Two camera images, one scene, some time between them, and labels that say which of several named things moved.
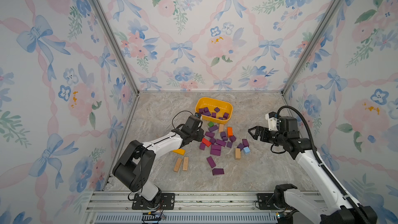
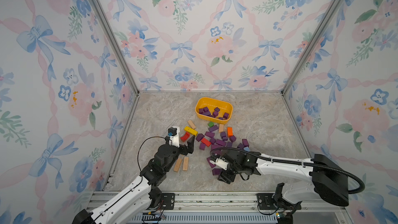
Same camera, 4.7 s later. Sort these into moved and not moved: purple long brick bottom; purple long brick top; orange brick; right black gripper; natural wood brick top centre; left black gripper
Moved: left black gripper; right black gripper
Not moved: orange brick; natural wood brick top centre; purple long brick bottom; purple long brick top
